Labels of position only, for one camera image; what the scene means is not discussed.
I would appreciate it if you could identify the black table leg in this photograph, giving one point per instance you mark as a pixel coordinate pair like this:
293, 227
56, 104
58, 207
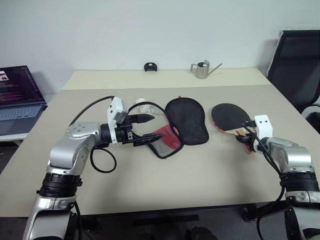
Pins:
250, 212

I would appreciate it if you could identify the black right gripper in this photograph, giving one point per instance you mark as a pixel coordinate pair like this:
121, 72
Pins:
250, 140

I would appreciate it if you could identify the small black clip device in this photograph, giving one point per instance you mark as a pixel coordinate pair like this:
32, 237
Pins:
150, 67

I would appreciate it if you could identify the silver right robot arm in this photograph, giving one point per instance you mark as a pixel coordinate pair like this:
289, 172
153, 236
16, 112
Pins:
297, 157

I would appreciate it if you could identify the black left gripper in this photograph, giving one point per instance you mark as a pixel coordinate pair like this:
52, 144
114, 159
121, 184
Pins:
125, 132

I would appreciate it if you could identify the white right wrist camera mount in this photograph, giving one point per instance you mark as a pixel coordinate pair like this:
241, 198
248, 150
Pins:
263, 126

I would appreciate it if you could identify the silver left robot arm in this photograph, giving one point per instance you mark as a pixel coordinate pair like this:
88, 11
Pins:
75, 152

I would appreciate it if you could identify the table tennis paddle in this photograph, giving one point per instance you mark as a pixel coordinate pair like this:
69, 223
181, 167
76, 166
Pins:
228, 116

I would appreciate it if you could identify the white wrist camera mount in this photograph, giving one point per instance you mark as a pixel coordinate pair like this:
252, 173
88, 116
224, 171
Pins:
115, 106
263, 126

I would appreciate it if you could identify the silver metal watering can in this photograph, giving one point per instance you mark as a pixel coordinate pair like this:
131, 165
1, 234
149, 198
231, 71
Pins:
202, 71

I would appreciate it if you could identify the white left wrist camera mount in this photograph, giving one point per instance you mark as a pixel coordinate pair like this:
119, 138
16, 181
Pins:
115, 106

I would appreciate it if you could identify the white side desk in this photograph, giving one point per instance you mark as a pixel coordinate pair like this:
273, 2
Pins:
12, 138

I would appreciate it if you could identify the black red paddle case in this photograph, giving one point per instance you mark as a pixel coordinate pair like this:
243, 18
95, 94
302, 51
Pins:
187, 120

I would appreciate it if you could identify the black office chair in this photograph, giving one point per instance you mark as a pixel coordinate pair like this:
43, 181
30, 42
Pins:
295, 70

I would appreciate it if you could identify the open laptop computer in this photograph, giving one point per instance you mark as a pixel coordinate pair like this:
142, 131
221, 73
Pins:
17, 112

